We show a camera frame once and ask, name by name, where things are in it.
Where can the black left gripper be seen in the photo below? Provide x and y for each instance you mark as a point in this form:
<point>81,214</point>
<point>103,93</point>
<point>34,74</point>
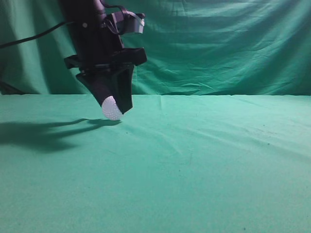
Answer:
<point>96,42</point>

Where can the white dimpled ball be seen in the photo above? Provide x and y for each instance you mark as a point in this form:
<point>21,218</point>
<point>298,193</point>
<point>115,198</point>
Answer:
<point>110,109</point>

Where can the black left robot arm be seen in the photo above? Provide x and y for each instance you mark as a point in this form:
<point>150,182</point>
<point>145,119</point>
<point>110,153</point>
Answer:
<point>106,66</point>

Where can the green table cloth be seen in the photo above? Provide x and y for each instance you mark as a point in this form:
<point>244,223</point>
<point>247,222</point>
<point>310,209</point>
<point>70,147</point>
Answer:
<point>173,164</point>

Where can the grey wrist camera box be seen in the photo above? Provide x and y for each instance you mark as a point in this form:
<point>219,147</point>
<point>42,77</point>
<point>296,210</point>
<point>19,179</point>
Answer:
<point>133,24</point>

